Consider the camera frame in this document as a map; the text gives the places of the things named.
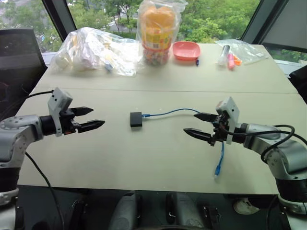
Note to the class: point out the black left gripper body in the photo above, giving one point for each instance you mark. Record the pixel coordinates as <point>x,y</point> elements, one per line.
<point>68,124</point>

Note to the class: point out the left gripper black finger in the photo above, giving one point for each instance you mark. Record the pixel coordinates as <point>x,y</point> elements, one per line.
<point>92,125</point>
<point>82,111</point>

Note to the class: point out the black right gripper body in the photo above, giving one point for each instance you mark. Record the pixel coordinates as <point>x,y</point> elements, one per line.
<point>219,134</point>

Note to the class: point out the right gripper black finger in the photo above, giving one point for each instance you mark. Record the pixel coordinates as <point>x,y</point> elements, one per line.
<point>206,117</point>
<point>200,135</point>

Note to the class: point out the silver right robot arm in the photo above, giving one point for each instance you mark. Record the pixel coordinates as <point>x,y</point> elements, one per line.
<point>283,165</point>

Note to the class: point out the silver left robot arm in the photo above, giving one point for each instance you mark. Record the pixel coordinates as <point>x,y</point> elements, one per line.
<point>14,134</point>

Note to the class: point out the small black adapter box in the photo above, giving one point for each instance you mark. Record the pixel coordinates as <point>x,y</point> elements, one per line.
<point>136,121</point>

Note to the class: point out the blue pen cap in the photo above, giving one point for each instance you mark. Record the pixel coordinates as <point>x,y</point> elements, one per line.
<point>197,62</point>

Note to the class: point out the clear bag of white items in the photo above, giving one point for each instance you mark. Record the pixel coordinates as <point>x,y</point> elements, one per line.
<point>91,52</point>

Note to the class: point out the pink highlighter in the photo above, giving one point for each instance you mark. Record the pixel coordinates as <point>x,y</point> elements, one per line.
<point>231,62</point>

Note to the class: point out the orange highlighter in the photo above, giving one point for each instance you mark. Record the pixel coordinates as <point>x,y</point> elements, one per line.
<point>237,61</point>

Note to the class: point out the black-capped clear marker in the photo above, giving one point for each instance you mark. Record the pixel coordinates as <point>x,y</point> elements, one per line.
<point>225,51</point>

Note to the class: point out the pink plastic bowl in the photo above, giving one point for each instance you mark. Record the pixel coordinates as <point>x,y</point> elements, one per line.
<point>186,50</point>

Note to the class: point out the clear zip bag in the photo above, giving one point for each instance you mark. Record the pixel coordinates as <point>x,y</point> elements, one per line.
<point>249,51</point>

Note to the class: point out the black office chair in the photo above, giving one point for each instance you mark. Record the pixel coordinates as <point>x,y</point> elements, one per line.
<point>19,57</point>

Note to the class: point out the orange-lidded colourful candy jar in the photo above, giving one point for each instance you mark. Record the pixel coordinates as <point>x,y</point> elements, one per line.
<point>156,36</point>

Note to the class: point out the black chair back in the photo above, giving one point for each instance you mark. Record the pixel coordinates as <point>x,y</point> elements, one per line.
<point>299,81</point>

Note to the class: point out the clear tall plastic bag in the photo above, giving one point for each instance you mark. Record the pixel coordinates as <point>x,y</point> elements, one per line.
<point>180,14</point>

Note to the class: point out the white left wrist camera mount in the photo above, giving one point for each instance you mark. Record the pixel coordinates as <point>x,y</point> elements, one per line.
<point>57,100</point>

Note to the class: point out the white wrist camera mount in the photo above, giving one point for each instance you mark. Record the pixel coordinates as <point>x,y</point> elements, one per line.
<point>233,107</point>
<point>57,100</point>

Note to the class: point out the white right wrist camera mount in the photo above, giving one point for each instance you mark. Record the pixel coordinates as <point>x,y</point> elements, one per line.
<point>233,107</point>

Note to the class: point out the dark window frame pillar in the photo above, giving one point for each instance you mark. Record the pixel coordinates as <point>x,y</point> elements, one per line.
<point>60,19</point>
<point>275,21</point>

